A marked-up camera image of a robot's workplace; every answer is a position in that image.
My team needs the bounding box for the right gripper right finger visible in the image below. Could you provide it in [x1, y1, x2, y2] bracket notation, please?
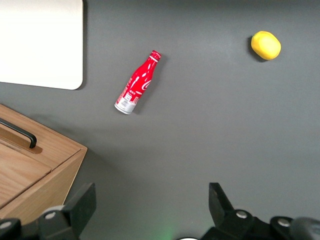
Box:
[199, 182, 320, 240]

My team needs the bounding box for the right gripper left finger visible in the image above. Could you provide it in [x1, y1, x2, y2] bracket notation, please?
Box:
[0, 182, 97, 240]

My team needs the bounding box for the red coke bottle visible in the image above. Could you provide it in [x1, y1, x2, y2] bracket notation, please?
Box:
[114, 49, 163, 115]

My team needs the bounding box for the white rectangular tray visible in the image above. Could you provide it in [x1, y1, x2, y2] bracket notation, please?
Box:
[0, 0, 84, 91]

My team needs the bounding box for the wooden drawer cabinet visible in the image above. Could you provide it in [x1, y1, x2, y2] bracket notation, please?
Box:
[0, 103, 88, 226]

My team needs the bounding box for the yellow lemon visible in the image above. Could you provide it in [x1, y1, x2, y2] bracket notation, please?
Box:
[250, 30, 282, 61]

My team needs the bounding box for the black upper drawer handle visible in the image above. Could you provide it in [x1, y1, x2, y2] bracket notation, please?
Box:
[0, 117, 38, 149]

